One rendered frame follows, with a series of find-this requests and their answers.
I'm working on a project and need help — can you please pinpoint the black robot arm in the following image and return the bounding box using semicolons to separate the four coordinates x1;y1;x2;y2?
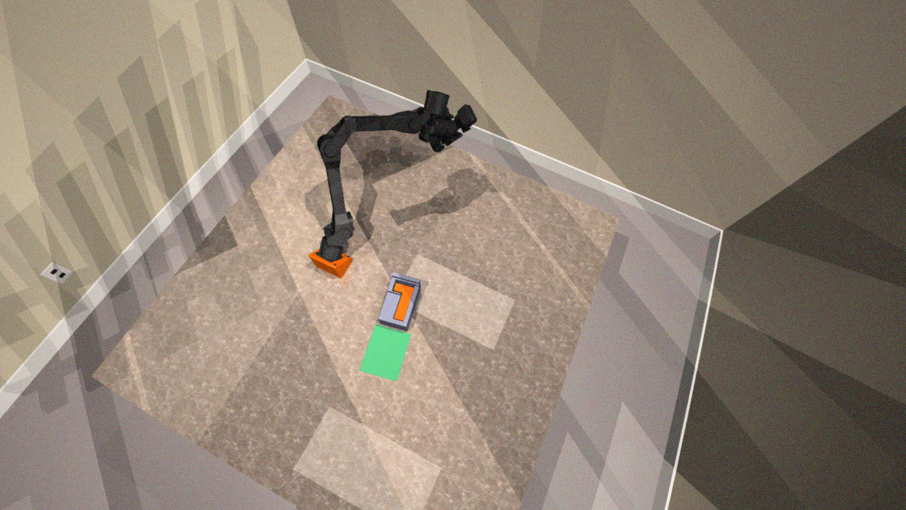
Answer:
315;90;454;263

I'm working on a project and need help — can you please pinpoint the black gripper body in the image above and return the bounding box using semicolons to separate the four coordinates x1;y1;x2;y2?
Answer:
429;105;477;152

